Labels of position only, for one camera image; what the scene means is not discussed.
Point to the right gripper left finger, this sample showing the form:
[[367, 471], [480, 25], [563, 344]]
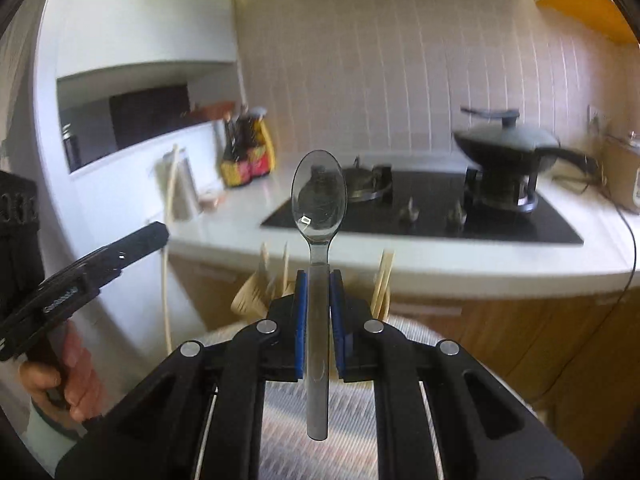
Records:
[[198, 415]]

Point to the white countertop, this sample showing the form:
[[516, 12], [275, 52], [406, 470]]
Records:
[[608, 261]]

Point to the large clear grey spoon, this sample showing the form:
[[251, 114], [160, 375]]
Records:
[[318, 203]]

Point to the red label sauce bottle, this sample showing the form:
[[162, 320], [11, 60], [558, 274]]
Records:
[[258, 143]]

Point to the small orange sponge block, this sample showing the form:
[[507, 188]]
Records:
[[210, 201]]

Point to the dark soy sauce bottle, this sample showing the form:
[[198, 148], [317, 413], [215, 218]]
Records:
[[235, 166]]

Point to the person's left hand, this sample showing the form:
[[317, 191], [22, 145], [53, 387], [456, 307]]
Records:
[[82, 389]]

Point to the black gas stove top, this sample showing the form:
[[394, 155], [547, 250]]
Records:
[[384, 200]]

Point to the black wok with lid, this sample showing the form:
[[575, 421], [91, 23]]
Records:
[[508, 157]]

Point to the yellow plastic utensil basket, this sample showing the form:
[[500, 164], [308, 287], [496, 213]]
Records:
[[253, 299]]

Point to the steel thermos bottle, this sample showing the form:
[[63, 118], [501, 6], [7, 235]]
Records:
[[184, 203]]

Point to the rice cooker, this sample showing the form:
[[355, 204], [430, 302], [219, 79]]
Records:
[[620, 163]]

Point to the orange wall cabinet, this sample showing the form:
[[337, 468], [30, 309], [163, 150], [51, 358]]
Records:
[[585, 0]]

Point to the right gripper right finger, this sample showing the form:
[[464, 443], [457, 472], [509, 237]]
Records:
[[439, 412]]

